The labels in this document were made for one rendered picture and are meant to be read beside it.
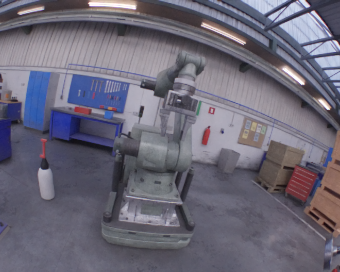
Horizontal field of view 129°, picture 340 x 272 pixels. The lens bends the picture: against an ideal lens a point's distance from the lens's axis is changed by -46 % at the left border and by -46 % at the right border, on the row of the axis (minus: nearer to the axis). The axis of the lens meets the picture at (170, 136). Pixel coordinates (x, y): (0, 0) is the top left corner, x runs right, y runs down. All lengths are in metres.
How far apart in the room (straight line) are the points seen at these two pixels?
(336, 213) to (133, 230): 3.88
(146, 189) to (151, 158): 0.35
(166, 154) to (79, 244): 1.25
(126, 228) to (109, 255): 0.38
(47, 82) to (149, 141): 3.99
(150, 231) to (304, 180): 3.93
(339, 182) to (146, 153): 3.91
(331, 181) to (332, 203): 0.48
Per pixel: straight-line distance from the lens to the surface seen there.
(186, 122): 1.07
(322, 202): 4.19
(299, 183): 4.51
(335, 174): 4.11
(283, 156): 4.39
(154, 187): 1.37
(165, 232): 1.48
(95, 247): 1.67
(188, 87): 1.01
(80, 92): 4.64
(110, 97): 4.31
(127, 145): 1.23
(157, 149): 1.15
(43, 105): 4.78
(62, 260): 1.62
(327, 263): 0.91
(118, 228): 1.44
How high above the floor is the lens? 1.38
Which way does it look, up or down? 10 degrees down
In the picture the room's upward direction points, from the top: 14 degrees clockwise
